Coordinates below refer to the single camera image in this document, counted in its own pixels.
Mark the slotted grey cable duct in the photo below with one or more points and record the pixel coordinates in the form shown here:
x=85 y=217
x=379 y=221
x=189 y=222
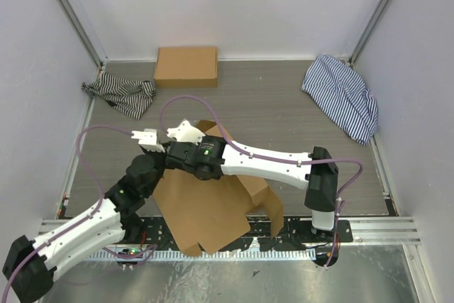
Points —
x=236 y=255

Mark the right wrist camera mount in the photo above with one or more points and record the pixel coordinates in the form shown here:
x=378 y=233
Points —
x=185 y=132

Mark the cardboard box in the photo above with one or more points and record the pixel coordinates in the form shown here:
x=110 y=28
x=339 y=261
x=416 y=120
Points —
x=208 y=215
x=186 y=67

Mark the right aluminium frame post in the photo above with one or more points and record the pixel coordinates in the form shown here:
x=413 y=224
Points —
x=366 y=35

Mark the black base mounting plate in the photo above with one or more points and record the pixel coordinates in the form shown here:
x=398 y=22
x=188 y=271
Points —
x=312 y=233

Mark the blue white striped cloth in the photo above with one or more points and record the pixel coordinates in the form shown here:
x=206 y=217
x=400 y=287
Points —
x=340 y=92

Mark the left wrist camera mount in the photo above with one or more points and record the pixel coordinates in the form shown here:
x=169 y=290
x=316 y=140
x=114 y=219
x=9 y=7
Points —
x=149 y=139

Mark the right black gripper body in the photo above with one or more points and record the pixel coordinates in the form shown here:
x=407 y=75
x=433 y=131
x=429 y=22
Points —
x=195 y=144

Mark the aluminium front rail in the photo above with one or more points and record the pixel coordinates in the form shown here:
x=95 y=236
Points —
x=362 y=230

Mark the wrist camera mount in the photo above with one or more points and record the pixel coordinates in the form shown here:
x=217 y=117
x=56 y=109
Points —
x=149 y=139
x=185 y=132

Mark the folded closed cardboard box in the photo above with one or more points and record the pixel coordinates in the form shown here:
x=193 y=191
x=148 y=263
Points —
x=186 y=67

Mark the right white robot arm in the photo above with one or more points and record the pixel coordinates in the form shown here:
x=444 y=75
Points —
x=211 y=157

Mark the aluminium frame post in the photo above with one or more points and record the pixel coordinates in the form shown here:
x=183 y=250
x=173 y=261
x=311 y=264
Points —
x=366 y=35
x=81 y=32

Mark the black white striped cloth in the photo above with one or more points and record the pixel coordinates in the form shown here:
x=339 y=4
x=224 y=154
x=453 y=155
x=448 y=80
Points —
x=129 y=97

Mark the left aluminium frame post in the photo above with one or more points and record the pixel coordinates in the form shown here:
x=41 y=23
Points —
x=81 y=32

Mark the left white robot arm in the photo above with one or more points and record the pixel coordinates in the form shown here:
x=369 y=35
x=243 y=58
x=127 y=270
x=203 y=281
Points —
x=32 y=266

